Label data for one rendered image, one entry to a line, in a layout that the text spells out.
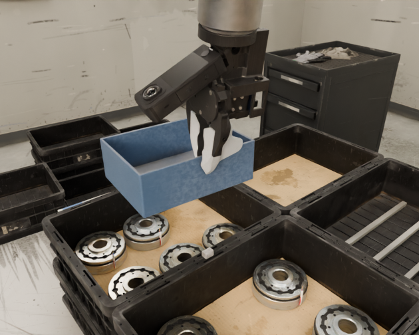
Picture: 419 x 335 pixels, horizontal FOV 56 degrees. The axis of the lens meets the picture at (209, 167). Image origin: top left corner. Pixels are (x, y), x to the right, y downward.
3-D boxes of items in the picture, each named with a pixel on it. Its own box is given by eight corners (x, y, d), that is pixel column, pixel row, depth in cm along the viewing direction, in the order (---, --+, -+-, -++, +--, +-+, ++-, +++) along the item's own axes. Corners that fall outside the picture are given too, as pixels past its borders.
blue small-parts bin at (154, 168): (143, 219, 56) (139, 175, 53) (105, 176, 67) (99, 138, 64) (253, 179, 66) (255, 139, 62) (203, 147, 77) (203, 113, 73)
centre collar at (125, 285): (130, 299, 70) (129, 296, 70) (118, 282, 74) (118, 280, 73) (154, 287, 73) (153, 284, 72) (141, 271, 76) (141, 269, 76)
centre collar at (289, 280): (279, 291, 72) (280, 288, 71) (261, 274, 75) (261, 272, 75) (298, 280, 74) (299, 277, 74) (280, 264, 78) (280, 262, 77)
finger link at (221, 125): (227, 160, 54) (234, 100, 49) (217, 163, 53) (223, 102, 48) (209, 143, 57) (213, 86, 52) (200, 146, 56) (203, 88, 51)
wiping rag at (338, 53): (336, 62, 215) (338, 56, 214) (307, 54, 231) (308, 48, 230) (370, 55, 229) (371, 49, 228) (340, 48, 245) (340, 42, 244)
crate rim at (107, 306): (109, 322, 60) (107, 311, 59) (40, 228, 81) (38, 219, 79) (284, 221, 83) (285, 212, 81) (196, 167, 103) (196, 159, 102)
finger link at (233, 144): (243, 175, 59) (251, 120, 54) (210, 186, 57) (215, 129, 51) (232, 165, 61) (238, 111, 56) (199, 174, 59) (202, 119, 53)
